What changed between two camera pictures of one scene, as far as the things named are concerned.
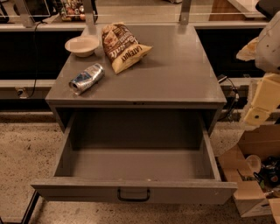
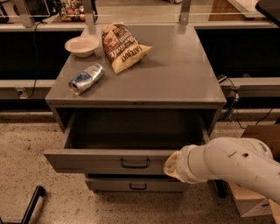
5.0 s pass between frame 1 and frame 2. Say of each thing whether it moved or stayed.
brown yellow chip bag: stayed
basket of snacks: stayed
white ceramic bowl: stayed
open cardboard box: stayed
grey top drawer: moved
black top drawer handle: moved
